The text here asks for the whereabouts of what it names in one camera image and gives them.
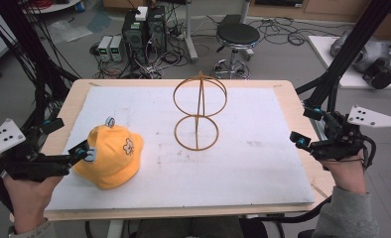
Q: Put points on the yellow cap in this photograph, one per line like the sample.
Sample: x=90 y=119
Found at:
x=112 y=157

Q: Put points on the wooden table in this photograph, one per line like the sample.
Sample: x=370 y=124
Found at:
x=302 y=109

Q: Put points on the black computer tower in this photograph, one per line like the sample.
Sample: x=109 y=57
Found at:
x=134 y=36
x=157 y=29

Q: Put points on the grey power supply unit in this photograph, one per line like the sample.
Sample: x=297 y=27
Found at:
x=104 y=48
x=116 y=48

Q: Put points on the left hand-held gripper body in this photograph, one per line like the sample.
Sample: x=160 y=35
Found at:
x=25 y=162

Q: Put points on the white board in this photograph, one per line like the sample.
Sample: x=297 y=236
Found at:
x=352 y=62

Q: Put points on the white foam mat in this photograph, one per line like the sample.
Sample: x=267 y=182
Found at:
x=183 y=148

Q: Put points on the person's right hand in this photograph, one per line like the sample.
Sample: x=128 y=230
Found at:
x=347 y=173

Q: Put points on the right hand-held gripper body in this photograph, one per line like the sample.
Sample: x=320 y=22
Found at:
x=349 y=139

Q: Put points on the person's left hand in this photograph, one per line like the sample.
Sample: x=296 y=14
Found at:
x=29 y=201

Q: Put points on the grey robot part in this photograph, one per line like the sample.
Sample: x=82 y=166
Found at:
x=368 y=56

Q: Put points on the black round stool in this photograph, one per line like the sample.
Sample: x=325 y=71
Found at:
x=237 y=39

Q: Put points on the white table leg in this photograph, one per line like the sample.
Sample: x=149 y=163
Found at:
x=190 y=31

